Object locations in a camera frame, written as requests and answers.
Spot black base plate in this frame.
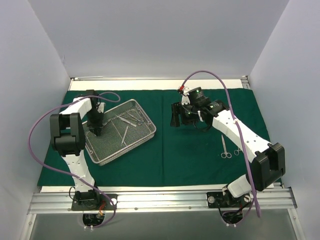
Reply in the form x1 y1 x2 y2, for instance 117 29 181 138
206 188 252 209
71 190 118 211

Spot steel mesh instrument tray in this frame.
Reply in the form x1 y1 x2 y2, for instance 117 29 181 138
83 99 157 166

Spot aluminium front rail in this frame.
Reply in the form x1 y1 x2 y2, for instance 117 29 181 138
28 185 297 214

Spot steel forceps clamp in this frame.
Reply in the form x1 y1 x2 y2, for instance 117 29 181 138
220 135 232 159

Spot steel tweezers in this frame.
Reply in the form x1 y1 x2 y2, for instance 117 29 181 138
117 115 143 127

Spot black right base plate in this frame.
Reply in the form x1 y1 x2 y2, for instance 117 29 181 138
206 188 252 209

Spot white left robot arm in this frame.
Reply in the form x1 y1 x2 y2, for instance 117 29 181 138
49 89 105 210

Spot steel needle holder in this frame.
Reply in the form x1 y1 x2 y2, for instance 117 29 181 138
233 148 242 156

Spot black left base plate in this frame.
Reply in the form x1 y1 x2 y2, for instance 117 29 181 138
71 190 118 211

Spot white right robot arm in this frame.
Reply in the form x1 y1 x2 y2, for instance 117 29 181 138
170 86 286 207

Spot steel scalpel handle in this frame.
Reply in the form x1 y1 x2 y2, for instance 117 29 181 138
121 126 129 144

